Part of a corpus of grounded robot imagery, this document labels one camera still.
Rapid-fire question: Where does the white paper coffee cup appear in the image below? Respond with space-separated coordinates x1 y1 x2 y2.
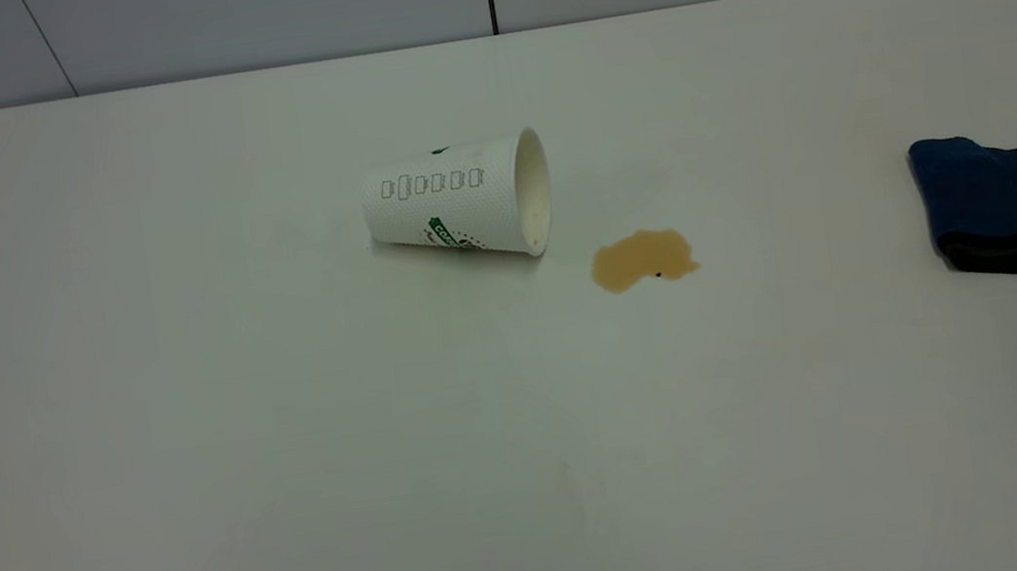
354 125 560 279

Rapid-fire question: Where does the brown coffee spill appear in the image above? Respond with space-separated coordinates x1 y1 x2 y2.
585 222 703 298

